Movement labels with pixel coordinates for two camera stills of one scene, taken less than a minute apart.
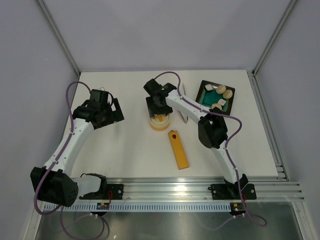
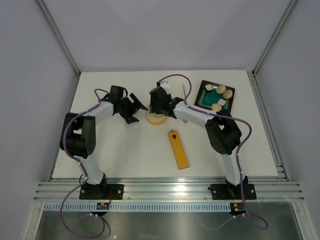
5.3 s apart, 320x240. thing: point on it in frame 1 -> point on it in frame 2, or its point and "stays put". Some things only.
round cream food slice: [216, 105] stays put
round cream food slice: [221, 89] stays put
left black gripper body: [110, 116] -> [127, 109]
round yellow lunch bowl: [160, 129] -> [156, 122]
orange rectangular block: [178, 150] stays put
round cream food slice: [227, 94] stays put
